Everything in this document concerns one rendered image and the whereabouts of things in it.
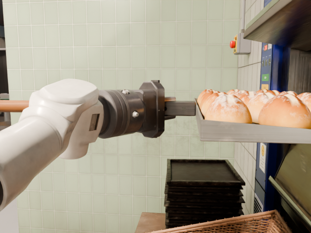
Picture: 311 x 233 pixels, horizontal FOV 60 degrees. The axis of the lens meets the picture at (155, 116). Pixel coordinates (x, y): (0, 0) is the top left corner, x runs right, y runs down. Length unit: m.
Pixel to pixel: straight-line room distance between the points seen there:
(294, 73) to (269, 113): 0.58
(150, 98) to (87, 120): 0.16
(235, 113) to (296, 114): 0.07
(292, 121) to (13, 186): 0.33
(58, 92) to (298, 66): 0.77
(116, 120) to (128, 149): 1.46
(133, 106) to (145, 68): 1.36
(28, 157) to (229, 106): 0.25
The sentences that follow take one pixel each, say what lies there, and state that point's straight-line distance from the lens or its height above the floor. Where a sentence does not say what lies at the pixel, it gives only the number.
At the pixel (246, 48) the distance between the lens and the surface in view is 1.50.
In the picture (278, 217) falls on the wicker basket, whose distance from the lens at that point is 0.97.
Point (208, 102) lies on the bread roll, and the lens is 0.49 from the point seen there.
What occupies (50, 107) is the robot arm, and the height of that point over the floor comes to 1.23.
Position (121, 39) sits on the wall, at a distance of 1.88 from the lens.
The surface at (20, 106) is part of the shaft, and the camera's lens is 0.72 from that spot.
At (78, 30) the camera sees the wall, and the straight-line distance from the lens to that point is 1.99.
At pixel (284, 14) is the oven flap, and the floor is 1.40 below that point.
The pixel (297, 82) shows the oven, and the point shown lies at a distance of 0.97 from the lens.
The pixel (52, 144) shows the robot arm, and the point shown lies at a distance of 0.35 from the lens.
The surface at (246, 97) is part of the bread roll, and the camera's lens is 0.60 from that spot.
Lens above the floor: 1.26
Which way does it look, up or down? 7 degrees down
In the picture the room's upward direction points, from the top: straight up
